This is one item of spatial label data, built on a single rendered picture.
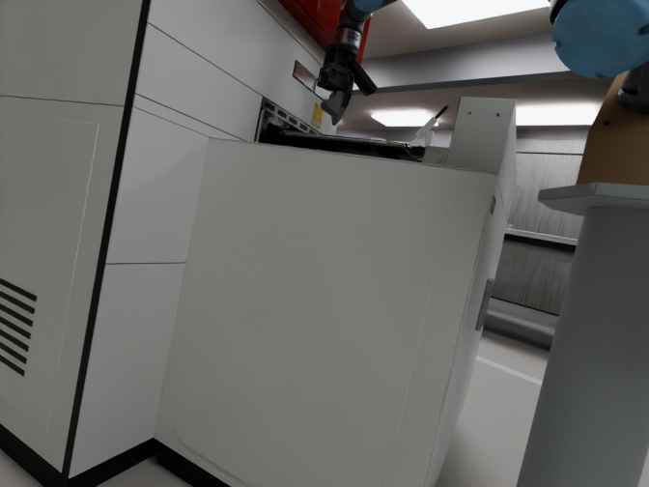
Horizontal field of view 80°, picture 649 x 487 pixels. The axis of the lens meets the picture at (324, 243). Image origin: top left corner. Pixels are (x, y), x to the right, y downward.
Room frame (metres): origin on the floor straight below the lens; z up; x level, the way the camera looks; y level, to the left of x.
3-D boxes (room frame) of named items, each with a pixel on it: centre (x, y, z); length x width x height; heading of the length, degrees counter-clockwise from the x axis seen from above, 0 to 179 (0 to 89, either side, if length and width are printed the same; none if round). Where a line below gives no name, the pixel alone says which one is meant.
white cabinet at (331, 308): (1.20, -0.19, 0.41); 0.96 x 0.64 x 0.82; 154
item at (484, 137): (0.96, -0.35, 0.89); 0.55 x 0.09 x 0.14; 154
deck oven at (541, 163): (5.37, -2.98, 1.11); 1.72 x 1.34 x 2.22; 48
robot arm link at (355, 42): (1.14, 0.05, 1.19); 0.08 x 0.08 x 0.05
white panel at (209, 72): (1.10, 0.23, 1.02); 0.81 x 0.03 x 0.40; 154
